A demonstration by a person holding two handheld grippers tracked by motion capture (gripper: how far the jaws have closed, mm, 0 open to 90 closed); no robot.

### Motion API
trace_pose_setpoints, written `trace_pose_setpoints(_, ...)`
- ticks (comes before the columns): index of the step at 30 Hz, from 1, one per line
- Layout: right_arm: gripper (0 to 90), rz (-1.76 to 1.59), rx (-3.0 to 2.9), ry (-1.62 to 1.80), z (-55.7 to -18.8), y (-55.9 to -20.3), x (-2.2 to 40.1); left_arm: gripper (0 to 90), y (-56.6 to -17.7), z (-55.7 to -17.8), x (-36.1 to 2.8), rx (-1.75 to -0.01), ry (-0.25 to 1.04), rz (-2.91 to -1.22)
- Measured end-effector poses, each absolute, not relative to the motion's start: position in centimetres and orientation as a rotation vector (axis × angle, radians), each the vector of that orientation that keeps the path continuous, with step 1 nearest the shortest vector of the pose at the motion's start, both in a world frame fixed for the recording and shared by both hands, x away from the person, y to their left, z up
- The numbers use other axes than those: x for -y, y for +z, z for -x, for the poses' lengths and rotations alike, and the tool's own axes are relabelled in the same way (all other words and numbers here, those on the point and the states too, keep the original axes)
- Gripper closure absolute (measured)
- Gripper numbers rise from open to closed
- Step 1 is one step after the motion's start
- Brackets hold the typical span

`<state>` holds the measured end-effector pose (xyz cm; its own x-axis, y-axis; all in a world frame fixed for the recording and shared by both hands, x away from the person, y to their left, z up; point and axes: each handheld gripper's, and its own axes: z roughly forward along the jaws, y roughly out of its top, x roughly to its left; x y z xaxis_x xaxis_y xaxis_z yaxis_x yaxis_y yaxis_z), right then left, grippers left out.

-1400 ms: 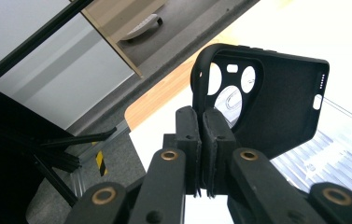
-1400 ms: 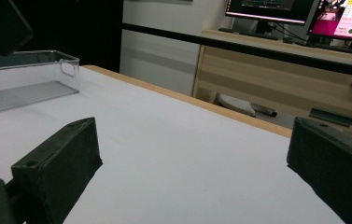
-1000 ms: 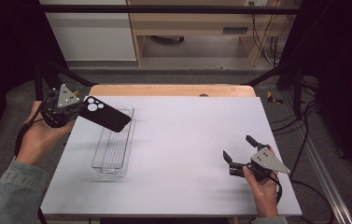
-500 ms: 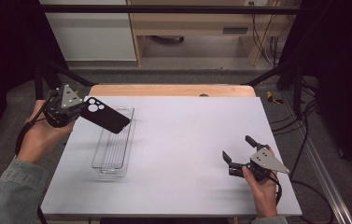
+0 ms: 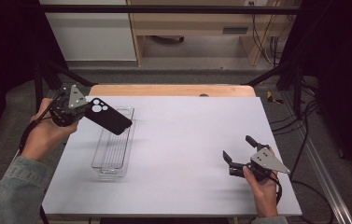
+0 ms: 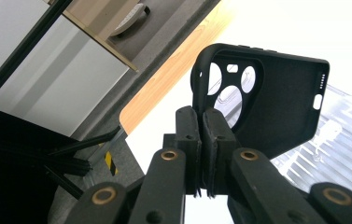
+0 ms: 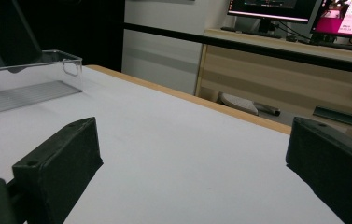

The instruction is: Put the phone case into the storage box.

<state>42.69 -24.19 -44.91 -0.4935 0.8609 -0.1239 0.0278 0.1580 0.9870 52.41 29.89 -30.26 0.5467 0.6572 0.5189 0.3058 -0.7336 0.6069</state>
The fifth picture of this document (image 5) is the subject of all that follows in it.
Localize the white table sheet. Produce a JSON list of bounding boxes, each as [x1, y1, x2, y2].
[[41, 95, 303, 217]]

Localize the black metal frame leg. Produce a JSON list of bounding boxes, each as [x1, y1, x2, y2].
[[244, 59, 304, 119], [33, 59, 97, 113]]

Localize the left hand-held gripper cable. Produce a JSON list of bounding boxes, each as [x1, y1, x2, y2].
[[19, 98, 60, 224]]

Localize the yellow black tape strip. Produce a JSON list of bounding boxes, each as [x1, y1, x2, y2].
[[266, 91, 285, 105]]

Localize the light wooden desk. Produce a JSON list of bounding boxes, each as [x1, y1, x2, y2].
[[126, 0, 303, 67]]

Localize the black phone case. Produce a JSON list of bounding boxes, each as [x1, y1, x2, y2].
[[84, 97, 134, 136]]

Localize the person's right hand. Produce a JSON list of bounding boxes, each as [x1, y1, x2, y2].
[[242, 165, 283, 219]]

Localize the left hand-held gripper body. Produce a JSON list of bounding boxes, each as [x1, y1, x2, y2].
[[49, 84, 89, 128]]

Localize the clear plastic container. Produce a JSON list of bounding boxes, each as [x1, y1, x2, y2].
[[91, 105, 137, 178]]

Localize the black metal frame crossbar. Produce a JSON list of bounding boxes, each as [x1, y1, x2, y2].
[[38, 4, 306, 15]]

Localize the black floor cables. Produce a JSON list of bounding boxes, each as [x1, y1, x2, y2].
[[270, 77, 321, 180]]

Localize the right hand-held gripper cable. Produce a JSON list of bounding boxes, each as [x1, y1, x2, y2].
[[270, 172, 335, 224]]

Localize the wooden table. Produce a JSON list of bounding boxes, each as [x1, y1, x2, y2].
[[88, 84, 257, 98]]

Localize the black curtain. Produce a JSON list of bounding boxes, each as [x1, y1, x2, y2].
[[279, 0, 352, 180], [0, 0, 69, 152]]

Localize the hand-held gripper cable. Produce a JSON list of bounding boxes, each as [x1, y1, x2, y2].
[[19, 98, 60, 224], [270, 172, 335, 224]]

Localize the person's left hand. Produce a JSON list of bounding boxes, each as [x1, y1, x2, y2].
[[21, 97, 80, 162]]

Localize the white cabinet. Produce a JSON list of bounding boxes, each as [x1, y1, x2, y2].
[[38, 0, 137, 62]]

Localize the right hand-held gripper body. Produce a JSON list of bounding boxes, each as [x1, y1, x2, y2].
[[229, 147, 291, 183]]

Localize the hanging desk cables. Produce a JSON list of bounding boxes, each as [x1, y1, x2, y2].
[[250, 2, 289, 67]]

